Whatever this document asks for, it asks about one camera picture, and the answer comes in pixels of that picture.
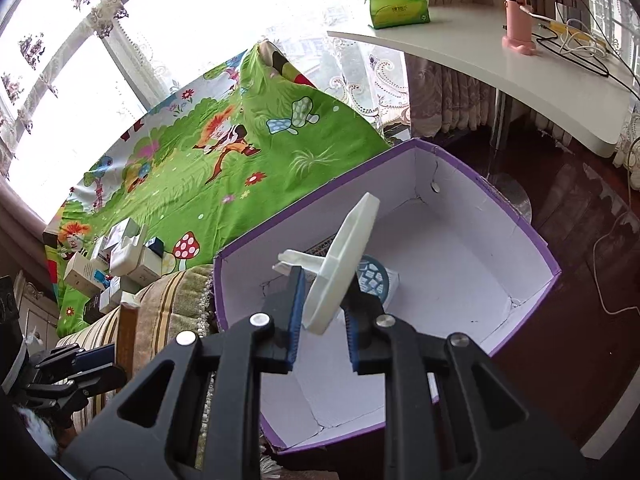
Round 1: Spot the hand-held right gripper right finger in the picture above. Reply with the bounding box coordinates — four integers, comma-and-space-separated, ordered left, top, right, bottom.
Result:
342, 272, 586, 480

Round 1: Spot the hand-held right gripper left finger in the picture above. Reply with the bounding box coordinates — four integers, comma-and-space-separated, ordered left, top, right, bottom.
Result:
62, 266, 307, 480

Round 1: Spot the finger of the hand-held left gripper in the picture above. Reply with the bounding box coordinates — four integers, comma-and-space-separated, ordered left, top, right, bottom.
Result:
25, 366, 128, 418
32, 344, 118, 378

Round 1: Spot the white plastic disc holder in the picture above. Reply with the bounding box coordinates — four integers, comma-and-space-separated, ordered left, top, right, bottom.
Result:
272, 192, 381, 335

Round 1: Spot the pile of small boxes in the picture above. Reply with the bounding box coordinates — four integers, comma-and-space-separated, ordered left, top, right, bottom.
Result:
42, 217, 168, 323

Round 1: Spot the purple cardboard box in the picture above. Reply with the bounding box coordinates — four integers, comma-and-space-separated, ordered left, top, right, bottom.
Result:
212, 137, 563, 456

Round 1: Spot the brown drape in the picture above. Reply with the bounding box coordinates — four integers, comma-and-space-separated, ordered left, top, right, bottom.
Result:
0, 180, 56, 281

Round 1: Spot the striped sofa cushion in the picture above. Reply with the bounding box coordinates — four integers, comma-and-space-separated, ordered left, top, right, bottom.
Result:
52, 264, 281, 480

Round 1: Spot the green cartoon printed blanket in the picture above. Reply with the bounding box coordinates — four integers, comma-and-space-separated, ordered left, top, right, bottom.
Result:
42, 40, 393, 338

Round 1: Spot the beige pleated drape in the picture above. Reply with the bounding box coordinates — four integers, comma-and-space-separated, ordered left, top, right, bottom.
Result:
390, 0, 506, 136

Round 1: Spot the white curved desk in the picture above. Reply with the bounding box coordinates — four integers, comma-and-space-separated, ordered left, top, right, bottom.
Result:
327, 2, 636, 158

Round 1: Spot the green tissue pack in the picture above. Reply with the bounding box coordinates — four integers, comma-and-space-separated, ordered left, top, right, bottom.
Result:
364, 0, 432, 30

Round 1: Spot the white lace curtain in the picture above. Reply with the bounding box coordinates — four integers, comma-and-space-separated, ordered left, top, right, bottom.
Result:
0, 0, 411, 181

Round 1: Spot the pink handheld fan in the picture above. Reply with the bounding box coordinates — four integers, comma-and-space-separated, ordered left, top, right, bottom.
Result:
486, 0, 545, 57

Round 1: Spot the desk pedestal leg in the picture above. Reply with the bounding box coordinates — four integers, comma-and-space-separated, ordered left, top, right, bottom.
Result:
487, 87, 533, 221

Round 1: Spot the white floor cable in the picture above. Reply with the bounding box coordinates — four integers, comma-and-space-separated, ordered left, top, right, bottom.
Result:
592, 160, 640, 316

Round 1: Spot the black cable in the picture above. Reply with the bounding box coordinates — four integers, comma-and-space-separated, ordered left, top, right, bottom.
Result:
532, 0, 633, 96

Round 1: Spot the white charging cable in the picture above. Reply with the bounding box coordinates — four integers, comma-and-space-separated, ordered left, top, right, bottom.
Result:
520, 5, 608, 58

